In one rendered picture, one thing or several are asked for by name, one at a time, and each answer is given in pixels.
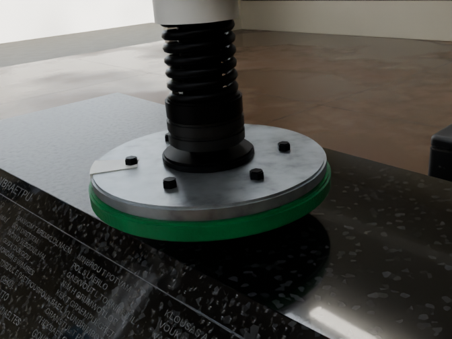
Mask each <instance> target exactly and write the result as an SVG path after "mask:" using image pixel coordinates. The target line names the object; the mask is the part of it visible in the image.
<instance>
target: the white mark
mask: <svg viewBox="0 0 452 339"><path fill-rule="evenodd" d="M136 167H137V164H135V165H126V164H125V159H115V160H99V161H94V163H93V164H92V166H91V169H90V172H89V174H90V179H91V177H93V174H100V173H105V172H113V171H118V170H127V169H131V168H136Z"/></svg>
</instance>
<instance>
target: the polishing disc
mask: <svg viewBox="0 0 452 339"><path fill-rule="evenodd" d="M244 126H245V138H244V140H243V141H242V142H240V143H239V144H237V145H236V146H233V147H230V148H228V149H226V150H224V151H223V152H220V153H216V154H212V155H196V154H193V153H191V152H188V151H181V150H179V149H176V148H174V147H173V146H171V145H170V143H169V141H165V134H166V133H168V130H165V131H161V132H158V133H153V134H150V135H146V136H144V137H139V138H137V139H134V140H131V141H129V142H127V143H124V144H122V145H120V146H118V147H116V148H114V149H113V150H111V151H109V152H108V153H107V154H105V155H104V156H103V157H102V158H101V159H100V160H115V159H125V158H126V157H128V156H131V155H132V156H136V157H137V159H139V160H138V164H137V167H136V168H131V169H123V170H118V171H113V172H105V173H100V174H93V177H91V181H90V183H89V190H88V191H89V198H90V203H91V207H92V209H93V211H94V213H95V214H96V215H97V216H98V217H99V218H100V219H101V220H102V221H103V222H105V223H106V224H108V225H110V226H111V227H113V228H115V229H118V230H120V231H123V232H125V233H129V234H131V235H136V236H139V237H144V238H148V239H156V240H162V241H181V242H199V241H219V240H226V239H235V238H239V237H246V236H250V235H255V234H259V233H263V232H266V231H270V230H273V229H276V228H279V227H282V226H284V225H287V224H289V223H292V222H293V221H296V220H297V219H300V218H301V217H303V216H305V215H306V214H308V213H310V212H311V211H312V210H313V209H315V208H316V207H317V206H319V205H320V204H321V203H322V202H323V201H324V199H325V198H326V196H327V195H328V193H329V191H330V187H331V168H330V164H329V163H328V161H327V157H326V153H325V151H324V150H323V148H322V147H321V146H320V145H319V144H317V143H316V142H315V141H314V140H313V139H310V138H309V137H307V136H305V135H302V134H300V133H297V132H295V131H292V130H287V129H284V128H279V127H274V126H266V125H259V124H244ZM281 141H288V142H289V143H290V150H288V151H279V150H278V143H279V142H281ZM254 168H259V169H261V170H263V172H264V179H261V180H251V179H250V170H252V169H254ZM167 177H174V178H176V183H177V187H176V188H172V189H165V188H163V179H164V178H167ZM91 183H92V186H91Z"/></svg>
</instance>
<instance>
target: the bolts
mask: <svg viewBox="0 0 452 339"><path fill-rule="evenodd" d="M165 141H169V139H168V133H166V134H165ZM278 150H279V151H288V150H290V143H289V142H288V141H281V142H279V143H278ZM125 164H126V165H135V164H138V161H137V157H136V156H132V155H131V156H128V157H126V158H125ZM250 179H251V180H261V179H264V172H263V170H262V169H259V168H254V169H251V170H250ZM176 187H177V183H176V178H174V177H167V178H164V179H163V188H165V189H172V188H176Z"/></svg>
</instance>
